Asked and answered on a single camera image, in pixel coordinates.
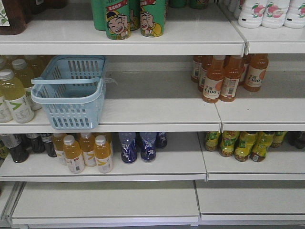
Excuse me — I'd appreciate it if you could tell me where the black cola bottle red label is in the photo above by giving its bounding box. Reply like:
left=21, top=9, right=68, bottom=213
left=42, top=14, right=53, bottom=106
left=287, top=131, right=305, bottom=149

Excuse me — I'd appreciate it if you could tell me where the orange vitamin drink bottle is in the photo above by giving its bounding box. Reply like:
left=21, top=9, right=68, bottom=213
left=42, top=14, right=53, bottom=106
left=94, top=135, right=113, bottom=173
left=80, top=133, right=96, bottom=167
left=52, top=133, right=67, bottom=166
left=63, top=135, right=85, bottom=174

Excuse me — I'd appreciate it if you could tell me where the brown tea bottle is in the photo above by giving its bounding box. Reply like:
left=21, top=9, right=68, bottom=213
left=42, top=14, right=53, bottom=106
left=0, top=0, right=32, bottom=35

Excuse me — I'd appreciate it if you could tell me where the green cartoon tea bottle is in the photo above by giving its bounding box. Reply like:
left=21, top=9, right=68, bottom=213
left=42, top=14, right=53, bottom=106
left=102, top=0, right=131, bottom=40
left=140, top=0, right=167, bottom=38

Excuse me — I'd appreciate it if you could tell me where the light blue plastic basket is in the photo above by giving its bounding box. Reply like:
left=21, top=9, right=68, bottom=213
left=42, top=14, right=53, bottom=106
left=31, top=55, right=107, bottom=130

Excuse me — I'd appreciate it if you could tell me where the dark tea bottle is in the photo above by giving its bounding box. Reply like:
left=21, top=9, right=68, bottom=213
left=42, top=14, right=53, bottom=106
left=26, top=133, right=45, bottom=153
left=0, top=134, right=29, bottom=163
left=40, top=133, right=57, bottom=157

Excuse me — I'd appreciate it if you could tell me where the blue sports drink bottle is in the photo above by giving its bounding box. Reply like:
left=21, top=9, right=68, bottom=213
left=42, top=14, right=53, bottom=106
left=156, top=132, right=167, bottom=149
left=119, top=132, right=137, bottom=164
left=140, top=132, right=157, bottom=162

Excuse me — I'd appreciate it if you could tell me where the white peach drink bottle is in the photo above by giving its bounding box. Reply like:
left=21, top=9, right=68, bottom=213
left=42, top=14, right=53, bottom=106
left=284, top=0, right=305, bottom=29
left=238, top=0, right=267, bottom=29
left=261, top=0, right=290, bottom=29

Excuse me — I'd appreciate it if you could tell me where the pale green drink bottle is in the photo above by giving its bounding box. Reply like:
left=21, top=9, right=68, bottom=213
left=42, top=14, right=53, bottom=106
left=12, top=59, right=42, bottom=111
left=0, top=96, right=13, bottom=123
left=0, top=69, right=34, bottom=123

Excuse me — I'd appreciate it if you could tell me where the orange C100 juice bottle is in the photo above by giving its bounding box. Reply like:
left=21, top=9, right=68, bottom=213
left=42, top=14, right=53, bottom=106
left=202, top=55, right=225, bottom=103
left=219, top=55, right=244, bottom=102
left=244, top=53, right=269, bottom=92

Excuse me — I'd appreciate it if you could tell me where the white metal shelf unit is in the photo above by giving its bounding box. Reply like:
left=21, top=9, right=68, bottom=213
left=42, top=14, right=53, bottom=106
left=0, top=0, right=305, bottom=229

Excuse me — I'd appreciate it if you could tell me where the yellow lemon tea bottle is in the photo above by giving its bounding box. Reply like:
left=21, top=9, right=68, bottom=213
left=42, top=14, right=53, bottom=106
left=220, top=131, right=240, bottom=157
left=205, top=131, right=221, bottom=151
left=234, top=131, right=258, bottom=162
left=250, top=131, right=275, bottom=162
left=271, top=131, right=287, bottom=148

